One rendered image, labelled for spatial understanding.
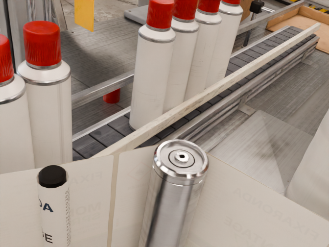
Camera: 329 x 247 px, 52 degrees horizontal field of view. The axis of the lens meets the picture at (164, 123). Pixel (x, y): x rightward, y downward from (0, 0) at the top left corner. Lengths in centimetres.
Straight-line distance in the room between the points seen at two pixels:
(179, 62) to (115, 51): 40
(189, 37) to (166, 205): 32
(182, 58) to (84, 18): 18
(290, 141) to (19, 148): 43
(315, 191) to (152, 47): 26
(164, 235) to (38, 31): 21
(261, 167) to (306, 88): 43
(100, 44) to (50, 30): 59
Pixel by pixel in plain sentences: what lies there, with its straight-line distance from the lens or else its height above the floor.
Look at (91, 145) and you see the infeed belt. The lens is 51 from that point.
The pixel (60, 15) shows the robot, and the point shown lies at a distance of 146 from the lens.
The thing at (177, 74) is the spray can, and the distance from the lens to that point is 53.
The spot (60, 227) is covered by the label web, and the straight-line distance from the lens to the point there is 24.
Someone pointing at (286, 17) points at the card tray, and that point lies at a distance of 142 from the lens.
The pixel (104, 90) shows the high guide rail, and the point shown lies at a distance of 49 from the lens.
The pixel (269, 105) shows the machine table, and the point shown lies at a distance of 81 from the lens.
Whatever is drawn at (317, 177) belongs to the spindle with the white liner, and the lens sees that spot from 41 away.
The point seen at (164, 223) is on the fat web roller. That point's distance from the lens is 25.
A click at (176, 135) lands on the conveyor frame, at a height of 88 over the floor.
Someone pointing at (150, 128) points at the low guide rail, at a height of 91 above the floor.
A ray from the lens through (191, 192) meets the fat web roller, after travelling 23.
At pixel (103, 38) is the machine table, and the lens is 96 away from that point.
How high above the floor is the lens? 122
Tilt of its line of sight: 36 degrees down
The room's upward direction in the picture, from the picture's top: 10 degrees clockwise
